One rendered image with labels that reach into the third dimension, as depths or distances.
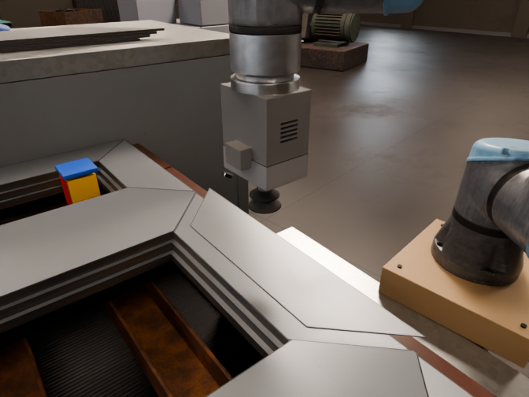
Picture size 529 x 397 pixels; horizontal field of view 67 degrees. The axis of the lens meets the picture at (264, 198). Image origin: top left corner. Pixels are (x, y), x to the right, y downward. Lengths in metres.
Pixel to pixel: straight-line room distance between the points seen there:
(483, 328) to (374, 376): 0.33
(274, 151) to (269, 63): 0.09
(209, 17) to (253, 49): 3.12
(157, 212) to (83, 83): 0.41
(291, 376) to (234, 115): 0.28
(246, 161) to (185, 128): 0.67
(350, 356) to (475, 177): 0.40
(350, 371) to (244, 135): 0.27
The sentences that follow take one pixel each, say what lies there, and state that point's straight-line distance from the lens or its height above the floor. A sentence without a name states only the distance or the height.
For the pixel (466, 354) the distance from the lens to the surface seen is 0.73.
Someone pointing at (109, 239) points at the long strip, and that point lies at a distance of 0.63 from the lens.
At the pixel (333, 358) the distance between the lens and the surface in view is 0.44.
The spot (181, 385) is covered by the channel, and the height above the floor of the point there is 0.68.
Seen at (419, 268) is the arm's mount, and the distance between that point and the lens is 0.77.
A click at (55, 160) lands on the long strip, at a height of 0.86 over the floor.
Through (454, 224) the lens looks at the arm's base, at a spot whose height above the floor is 0.81.
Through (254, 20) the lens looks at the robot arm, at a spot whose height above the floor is 1.15.
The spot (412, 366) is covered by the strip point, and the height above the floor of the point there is 0.86.
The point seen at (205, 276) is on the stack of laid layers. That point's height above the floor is 0.84.
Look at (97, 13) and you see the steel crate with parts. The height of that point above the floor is 0.54.
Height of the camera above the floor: 1.19
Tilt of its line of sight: 29 degrees down
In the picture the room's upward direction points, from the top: straight up
